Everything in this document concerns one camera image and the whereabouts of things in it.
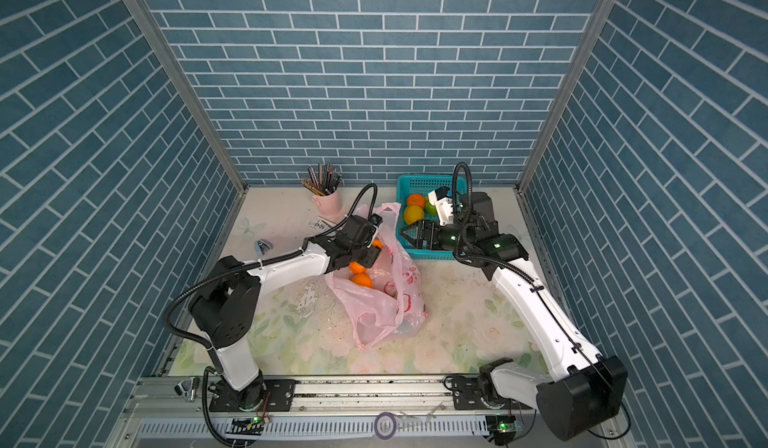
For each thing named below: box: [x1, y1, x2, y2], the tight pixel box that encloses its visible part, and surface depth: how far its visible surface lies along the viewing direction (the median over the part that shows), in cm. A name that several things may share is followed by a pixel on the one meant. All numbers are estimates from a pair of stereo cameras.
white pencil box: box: [308, 215, 337, 233], surface depth 110 cm
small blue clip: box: [255, 240, 271, 256], surface depth 103 cm
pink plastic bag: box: [326, 202, 428, 350], surface depth 80 cm
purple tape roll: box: [374, 412, 397, 440], surface depth 71 cm
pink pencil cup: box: [311, 187, 343, 217], surface depth 113 cm
